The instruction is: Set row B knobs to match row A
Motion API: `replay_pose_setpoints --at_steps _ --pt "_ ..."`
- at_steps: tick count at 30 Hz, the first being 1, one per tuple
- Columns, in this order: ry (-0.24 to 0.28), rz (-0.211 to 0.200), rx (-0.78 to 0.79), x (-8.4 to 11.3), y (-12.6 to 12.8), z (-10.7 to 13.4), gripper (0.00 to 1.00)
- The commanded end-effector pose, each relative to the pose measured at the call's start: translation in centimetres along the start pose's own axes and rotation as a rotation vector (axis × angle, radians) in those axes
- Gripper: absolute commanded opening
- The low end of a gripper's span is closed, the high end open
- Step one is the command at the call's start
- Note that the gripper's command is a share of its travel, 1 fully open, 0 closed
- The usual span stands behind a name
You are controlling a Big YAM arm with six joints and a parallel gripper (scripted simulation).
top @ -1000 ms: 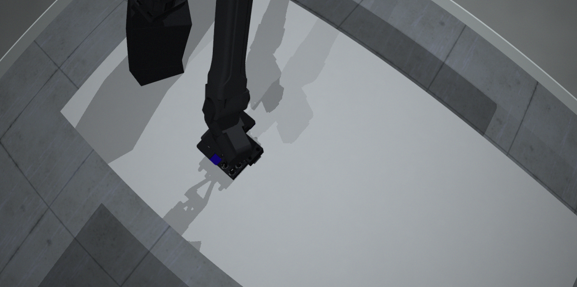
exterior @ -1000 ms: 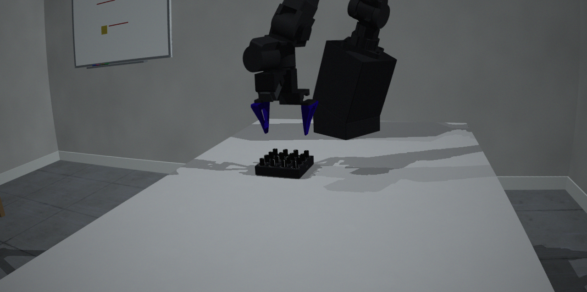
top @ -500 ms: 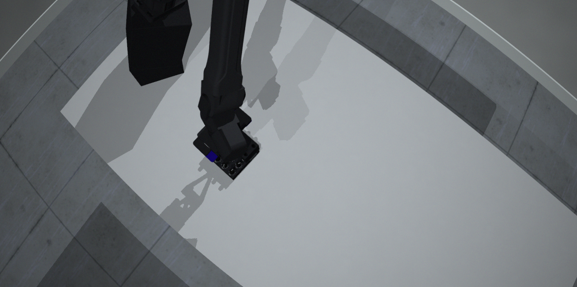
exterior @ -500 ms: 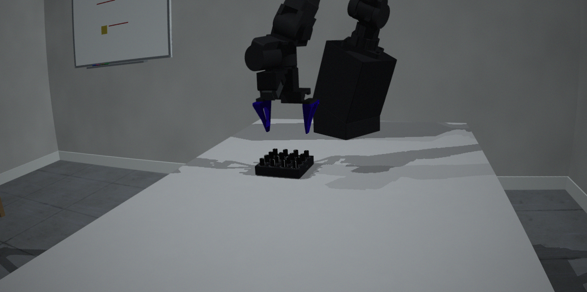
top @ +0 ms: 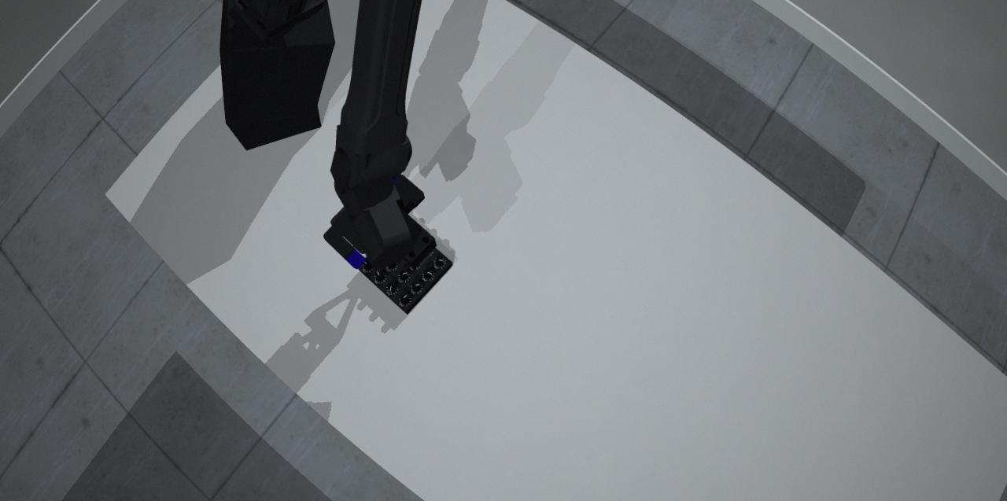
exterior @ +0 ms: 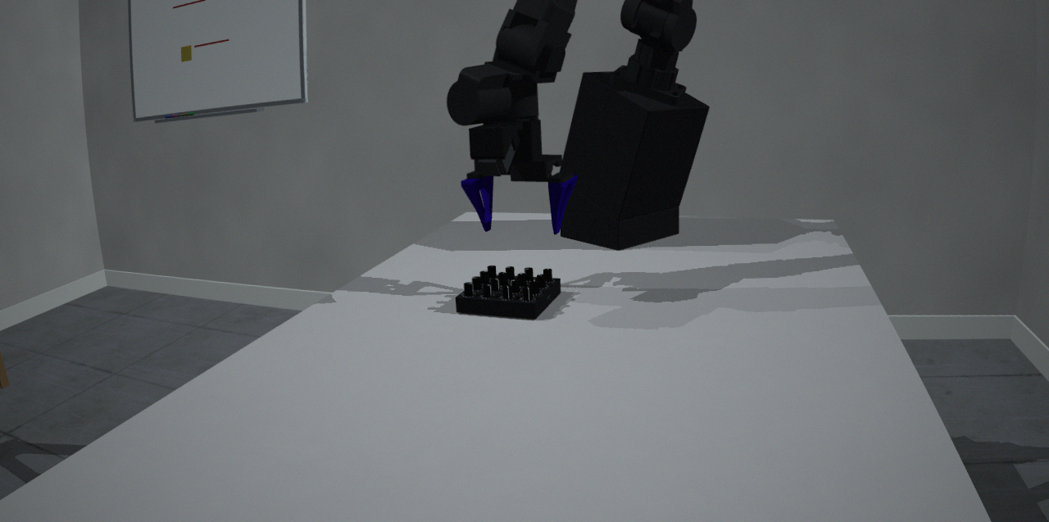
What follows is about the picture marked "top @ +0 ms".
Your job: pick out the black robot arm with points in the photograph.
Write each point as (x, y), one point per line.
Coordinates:
(372, 147)

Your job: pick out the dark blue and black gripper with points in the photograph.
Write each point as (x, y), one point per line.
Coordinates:
(341, 225)

